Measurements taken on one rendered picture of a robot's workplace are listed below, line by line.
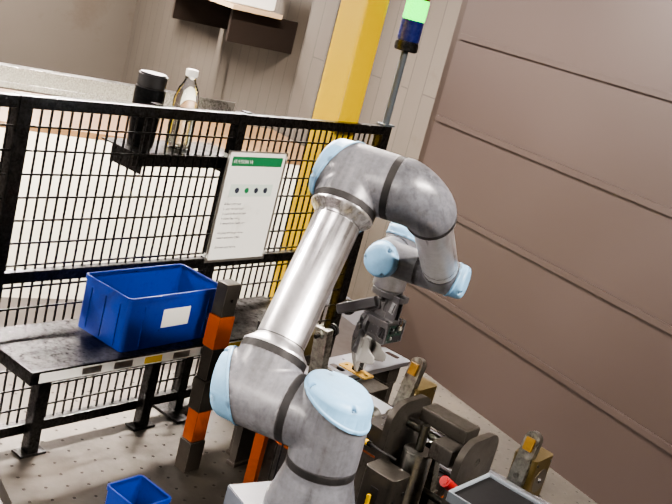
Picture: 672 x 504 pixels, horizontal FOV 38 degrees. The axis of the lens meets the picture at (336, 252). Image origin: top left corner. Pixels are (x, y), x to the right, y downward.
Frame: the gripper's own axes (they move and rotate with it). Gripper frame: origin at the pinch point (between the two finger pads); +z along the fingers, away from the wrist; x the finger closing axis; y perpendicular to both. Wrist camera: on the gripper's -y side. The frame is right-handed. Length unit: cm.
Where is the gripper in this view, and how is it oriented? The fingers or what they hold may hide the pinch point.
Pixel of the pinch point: (358, 363)
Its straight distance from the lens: 228.3
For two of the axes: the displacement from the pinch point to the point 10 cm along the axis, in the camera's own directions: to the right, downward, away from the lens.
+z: -2.5, 9.3, 2.7
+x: 6.3, -0.5, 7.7
